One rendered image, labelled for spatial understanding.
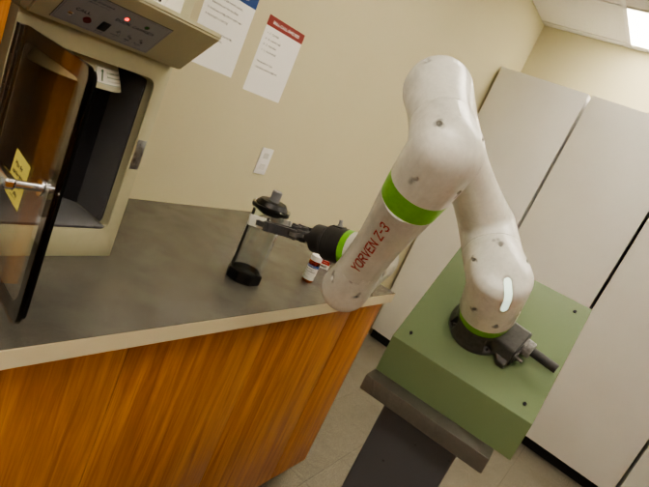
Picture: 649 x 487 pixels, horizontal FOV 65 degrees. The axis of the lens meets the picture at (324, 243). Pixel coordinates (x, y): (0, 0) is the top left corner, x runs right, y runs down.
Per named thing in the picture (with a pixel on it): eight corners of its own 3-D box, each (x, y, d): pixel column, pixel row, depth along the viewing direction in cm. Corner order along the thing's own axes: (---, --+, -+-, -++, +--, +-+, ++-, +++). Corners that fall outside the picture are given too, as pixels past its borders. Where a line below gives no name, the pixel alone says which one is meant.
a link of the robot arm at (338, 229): (331, 269, 123) (350, 268, 130) (343, 222, 121) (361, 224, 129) (311, 262, 126) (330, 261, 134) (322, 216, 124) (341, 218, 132)
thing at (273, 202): (246, 204, 138) (255, 182, 136) (268, 207, 145) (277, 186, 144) (269, 219, 133) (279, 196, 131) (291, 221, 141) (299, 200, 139)
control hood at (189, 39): (17, 6, 84) (33, -57, 81) (174, 67, 111) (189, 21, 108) (50, 23, 78) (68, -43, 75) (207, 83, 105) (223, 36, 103)
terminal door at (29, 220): (-28, 237, 94) (28, 23, 84) (18, 329, 75) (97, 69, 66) (-33, 236, 93) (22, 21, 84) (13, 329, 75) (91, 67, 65)
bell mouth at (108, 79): (14, 49, 103) (20, 22, 102) (95, 74, 118) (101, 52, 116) (55, 75, 94) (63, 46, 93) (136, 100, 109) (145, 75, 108)
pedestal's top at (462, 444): (503, 423, 137) (511, 411, 136) (480, 473, 109) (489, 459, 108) (403, 358, 150) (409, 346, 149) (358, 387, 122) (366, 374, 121)
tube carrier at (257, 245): (218, 265, 142) (245, 195, 137) (244, 265, 151) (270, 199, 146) (243, 284, 137) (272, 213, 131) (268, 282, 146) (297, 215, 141)
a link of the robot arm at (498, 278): (507, 283, 124) (528, 234, 109) (519, 340, 114) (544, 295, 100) (453, 281, 125) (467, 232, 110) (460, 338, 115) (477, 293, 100)
